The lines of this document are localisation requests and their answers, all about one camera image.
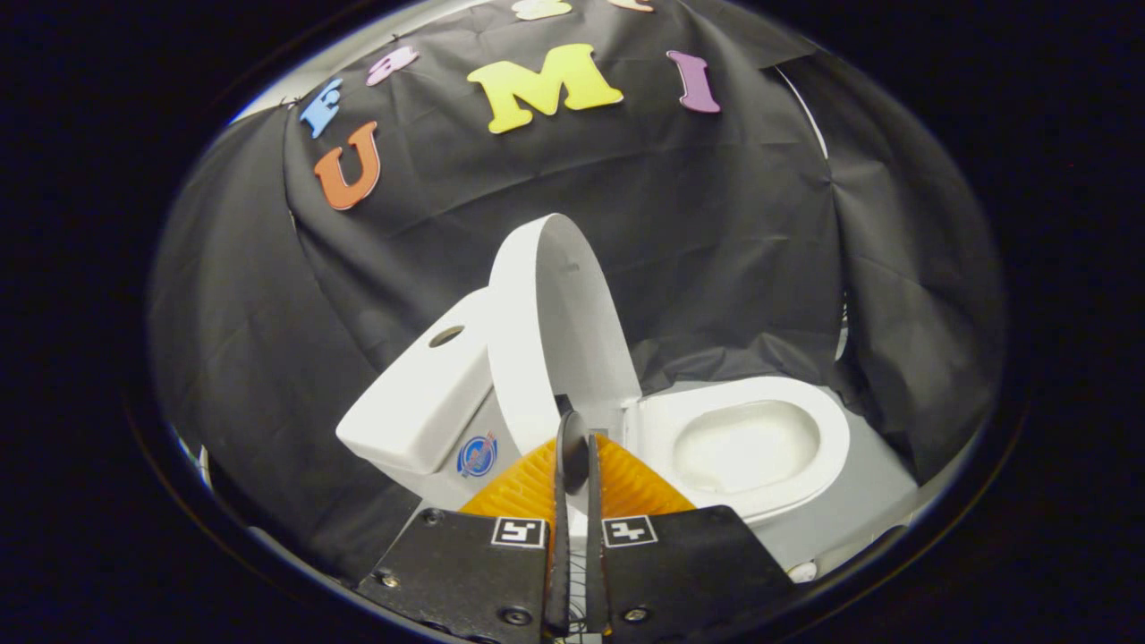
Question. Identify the white toilet lid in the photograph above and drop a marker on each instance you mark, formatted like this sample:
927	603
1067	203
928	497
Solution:
572	340

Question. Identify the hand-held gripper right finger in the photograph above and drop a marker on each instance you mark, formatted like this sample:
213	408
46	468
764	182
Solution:
689	563

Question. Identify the black backdrop cloth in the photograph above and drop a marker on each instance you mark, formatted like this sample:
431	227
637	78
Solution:
716	224

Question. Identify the white toilet with tank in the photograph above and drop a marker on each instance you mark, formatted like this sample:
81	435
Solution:
420	402

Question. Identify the white toilet seat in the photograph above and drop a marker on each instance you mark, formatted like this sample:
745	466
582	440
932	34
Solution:
653	429

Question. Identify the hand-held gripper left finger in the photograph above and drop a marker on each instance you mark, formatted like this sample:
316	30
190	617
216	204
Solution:
465	563

